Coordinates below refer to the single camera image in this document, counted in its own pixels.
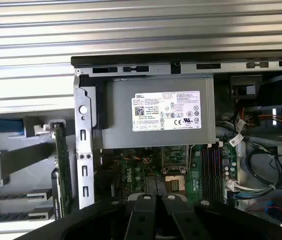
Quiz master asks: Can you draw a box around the black RAM slot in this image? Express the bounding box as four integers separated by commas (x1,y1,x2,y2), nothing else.
212,145,218,201
206,145,212,201
202,145,207,201
217,145,223,201

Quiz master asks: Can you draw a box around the black open PC case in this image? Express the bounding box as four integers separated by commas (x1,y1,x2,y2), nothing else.
70,51,282,235

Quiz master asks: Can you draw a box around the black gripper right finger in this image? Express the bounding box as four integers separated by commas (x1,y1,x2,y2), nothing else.
162,193,282,240

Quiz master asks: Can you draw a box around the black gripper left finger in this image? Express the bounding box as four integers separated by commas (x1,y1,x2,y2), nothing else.
15,193,156,240

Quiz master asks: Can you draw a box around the green motherboard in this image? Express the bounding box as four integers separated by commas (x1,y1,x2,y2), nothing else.
100,143,239,203

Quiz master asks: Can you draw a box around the black green graphics card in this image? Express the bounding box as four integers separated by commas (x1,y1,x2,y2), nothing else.
33,119,73,221

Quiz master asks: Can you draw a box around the grey parts rack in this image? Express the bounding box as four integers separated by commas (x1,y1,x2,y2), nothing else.
0,107,76,223

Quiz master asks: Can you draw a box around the metal socket cover frame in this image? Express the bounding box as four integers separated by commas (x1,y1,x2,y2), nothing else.
160,144,190,176

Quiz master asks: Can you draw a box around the thin wire locking lever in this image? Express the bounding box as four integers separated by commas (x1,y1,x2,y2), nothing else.
189,144,194,175

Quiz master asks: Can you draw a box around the grey power supply unit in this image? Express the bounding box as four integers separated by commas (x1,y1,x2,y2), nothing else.
100,76,216,150

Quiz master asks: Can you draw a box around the orange flat data wire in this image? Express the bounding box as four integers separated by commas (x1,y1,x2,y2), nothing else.
239,106,282,129

